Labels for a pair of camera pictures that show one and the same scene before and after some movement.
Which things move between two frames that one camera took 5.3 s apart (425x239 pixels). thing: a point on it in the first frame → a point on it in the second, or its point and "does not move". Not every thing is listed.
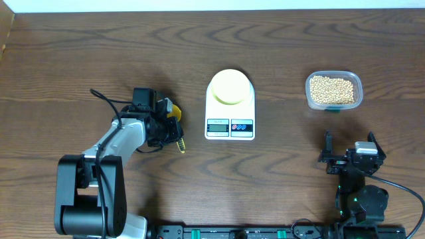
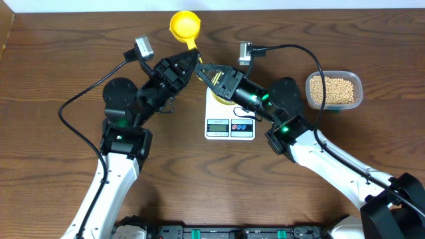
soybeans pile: x=331 y=91 does not move
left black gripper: x=174 y=131 → x=167 y=79
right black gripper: x=337 y=162 → x=230 y=83
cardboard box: x=7 y=17 does not move
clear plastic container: x=333 y=89 does not move
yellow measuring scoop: x=176 y=112 → x=184 y=26
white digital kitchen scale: x=234 y=122 does not move
